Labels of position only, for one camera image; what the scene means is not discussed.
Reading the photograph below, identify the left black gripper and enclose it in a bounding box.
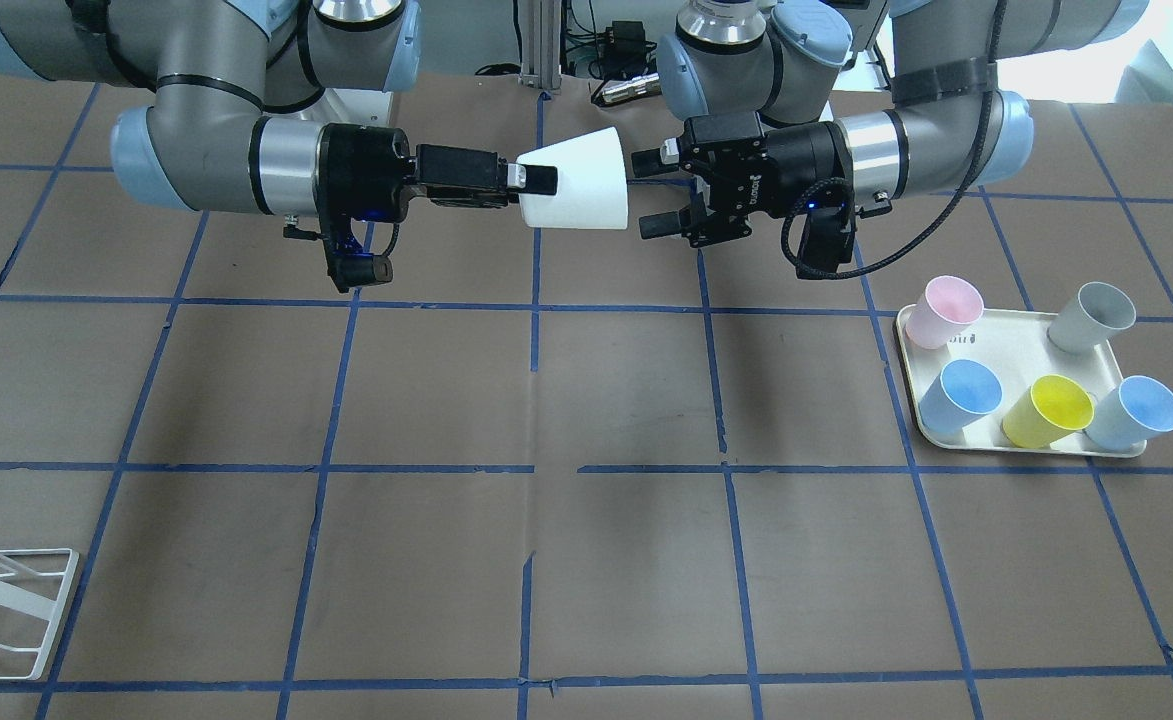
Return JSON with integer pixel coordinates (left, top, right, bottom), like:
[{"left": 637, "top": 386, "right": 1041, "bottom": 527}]
[{"left": 630, "top": 111, "right": 852, "bottom": 247}]

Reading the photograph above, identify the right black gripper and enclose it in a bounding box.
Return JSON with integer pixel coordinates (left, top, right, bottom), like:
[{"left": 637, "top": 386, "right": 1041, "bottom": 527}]
[{"left": 316, "top": 123, "right": 560, "bottom": 242}]

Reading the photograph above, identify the white plastic cup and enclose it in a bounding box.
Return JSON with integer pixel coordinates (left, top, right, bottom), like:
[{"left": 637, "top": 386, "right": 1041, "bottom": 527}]
[{"left": 516, "top": 127, "right": 630, "bottom": 231}]

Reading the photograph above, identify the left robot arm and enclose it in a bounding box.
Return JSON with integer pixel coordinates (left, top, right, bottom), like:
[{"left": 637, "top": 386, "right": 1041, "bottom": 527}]
[{"left": 632, "top": 1, "right": 1147, "bottom": 263}]

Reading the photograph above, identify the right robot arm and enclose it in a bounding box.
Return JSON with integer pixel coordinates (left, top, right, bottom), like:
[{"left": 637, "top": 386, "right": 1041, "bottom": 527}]
[{"left": 0, "top": 1, "right": 567, "bottom": 243}]

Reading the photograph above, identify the pink plastic cup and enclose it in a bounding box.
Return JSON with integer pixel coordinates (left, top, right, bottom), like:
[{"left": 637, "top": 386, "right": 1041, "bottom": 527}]
[{"left": 906, "top": 276, "right": 985, "bottom": 348}]

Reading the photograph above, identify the blue cup beside yellow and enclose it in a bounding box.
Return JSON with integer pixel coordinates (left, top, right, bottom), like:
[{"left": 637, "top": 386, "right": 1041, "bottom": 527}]
[{"left": 918, "top": 359, "right": 1003, "bottom": 434}]

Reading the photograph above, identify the grey plastic cup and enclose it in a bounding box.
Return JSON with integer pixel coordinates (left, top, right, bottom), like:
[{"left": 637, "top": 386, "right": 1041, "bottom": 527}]
[{"left": 1047, "top": 281, "right": 1135, "bottom": 354}]

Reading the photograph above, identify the yellow plastic cup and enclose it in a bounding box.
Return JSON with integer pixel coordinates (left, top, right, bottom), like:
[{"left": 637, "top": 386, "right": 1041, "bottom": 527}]
[{"left": 1001, "top": 374, "right": 1096, "bottom": 448}]

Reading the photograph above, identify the blue cup at tray corner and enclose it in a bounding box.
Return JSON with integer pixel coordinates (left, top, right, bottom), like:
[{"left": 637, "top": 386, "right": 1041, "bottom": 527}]
[{"left": 1085, "top": 375, "right": 1173, "bottom": 451}]

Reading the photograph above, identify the cream plastic tray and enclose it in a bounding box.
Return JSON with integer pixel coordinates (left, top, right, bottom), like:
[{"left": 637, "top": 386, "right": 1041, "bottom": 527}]
[{"left": 894, "top": 304, "right": 1124, "bottom": 454}]

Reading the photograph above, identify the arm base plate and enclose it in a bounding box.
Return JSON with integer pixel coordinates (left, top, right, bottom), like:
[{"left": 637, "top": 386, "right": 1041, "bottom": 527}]
[{"left": 326, "top": 88, "right": 395, "bottom": 127}]

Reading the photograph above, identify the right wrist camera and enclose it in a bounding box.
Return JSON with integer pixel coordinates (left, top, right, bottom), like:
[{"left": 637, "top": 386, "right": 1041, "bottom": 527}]
[{"left": 282, "top": 213, "right": 400, "bottom": 293}]

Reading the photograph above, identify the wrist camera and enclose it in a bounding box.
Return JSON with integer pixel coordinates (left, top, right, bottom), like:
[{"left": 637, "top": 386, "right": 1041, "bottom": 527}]
[
  {"left": 282, "top": 213, "right": 400, "bottom": 293},
  {"left": 781, "top": 193, "right": 873, "bottom": 281}
]

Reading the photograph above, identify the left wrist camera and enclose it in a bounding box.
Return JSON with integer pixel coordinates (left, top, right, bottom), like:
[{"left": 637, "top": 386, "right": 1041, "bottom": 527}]
[{"left": 781, "top": 193, "right": 873, "bottom": 281}]

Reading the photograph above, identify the aluminium frame post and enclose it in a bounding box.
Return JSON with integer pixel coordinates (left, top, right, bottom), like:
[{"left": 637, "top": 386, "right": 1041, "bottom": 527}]
[{"left": 516, "top": 0, "right": 564, "bottom": 95}]

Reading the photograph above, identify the white wire cup rack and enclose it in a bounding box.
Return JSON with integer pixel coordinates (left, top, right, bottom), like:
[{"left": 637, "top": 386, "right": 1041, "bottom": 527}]
[{"left": 0, "top": 548, "right": 80, "bottom": 682}]

